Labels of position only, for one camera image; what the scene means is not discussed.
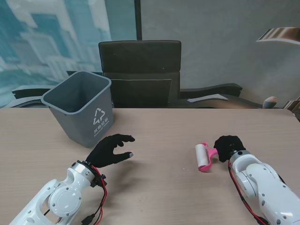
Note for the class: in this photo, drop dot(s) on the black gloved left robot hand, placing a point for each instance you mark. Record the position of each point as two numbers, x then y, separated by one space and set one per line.
103 152

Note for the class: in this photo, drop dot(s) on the white paper sheet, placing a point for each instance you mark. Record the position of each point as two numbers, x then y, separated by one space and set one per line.
208 98

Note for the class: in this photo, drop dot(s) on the black window post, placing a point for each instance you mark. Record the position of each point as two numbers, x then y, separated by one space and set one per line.
138 18

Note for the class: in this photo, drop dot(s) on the grey waste bin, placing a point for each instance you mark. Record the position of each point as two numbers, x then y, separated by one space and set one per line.
77 126

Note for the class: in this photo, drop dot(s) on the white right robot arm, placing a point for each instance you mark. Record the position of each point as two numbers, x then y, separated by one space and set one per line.
264 187

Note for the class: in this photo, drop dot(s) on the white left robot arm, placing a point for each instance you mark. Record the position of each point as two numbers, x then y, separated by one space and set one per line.
63 199

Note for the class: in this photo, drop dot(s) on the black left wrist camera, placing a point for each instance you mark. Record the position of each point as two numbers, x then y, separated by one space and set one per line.
98 181

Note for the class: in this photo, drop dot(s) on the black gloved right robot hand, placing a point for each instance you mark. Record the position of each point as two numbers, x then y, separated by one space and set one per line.
228 146

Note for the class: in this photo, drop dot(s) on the bronze metal wall strip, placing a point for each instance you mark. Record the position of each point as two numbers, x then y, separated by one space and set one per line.
281 34
294 104

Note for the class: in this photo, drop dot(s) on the small grey pink vase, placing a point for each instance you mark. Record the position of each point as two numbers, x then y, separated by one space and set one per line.
270 102

